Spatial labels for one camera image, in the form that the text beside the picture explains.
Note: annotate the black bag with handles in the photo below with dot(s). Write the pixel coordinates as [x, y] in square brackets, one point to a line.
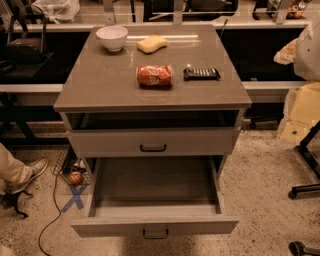
[25, 49]

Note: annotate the blue tape cross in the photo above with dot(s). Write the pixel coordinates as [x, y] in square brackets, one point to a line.
[75, 199]

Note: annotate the orange ball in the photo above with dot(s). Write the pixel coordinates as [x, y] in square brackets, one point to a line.
[75, 178]

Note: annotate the black stand leg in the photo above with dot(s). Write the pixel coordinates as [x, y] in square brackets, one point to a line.
[311, 161]

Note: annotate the white bowl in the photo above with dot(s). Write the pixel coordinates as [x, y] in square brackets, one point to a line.
[112, 38]

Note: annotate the wire basket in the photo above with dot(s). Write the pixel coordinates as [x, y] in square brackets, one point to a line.
[68, 162]

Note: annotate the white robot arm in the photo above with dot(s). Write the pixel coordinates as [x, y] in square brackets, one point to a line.
[303, 52]

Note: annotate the white plastic bag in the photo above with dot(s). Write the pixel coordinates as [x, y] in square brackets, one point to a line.
[58, 11]

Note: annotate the grey drawer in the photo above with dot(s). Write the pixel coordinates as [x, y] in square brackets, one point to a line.
[154, 198]
[153, 142]

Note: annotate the black chair base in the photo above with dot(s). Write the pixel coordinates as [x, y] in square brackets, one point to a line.
[11, 201]

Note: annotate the yellow sponge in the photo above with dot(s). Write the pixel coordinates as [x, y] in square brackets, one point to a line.
[151, 44]

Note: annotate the grey drawer cabinet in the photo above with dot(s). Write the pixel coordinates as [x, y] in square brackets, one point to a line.
[102, 91]

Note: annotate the grey sneaker shoe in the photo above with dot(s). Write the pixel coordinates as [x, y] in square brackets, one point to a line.
[22, 175]

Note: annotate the person's leg beige trousers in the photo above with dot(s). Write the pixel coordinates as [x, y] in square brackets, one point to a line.
[7, 162]

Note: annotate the red soda can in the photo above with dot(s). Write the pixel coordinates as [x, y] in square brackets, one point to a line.
[149, 75]

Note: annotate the black snack bar packet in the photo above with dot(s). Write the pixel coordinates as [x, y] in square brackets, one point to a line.
[200, 74]

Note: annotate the black caster wheel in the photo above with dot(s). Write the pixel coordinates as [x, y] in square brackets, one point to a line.
[297, 248]

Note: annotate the yellow cardboard box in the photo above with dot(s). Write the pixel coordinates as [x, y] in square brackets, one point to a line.
[301, 113]

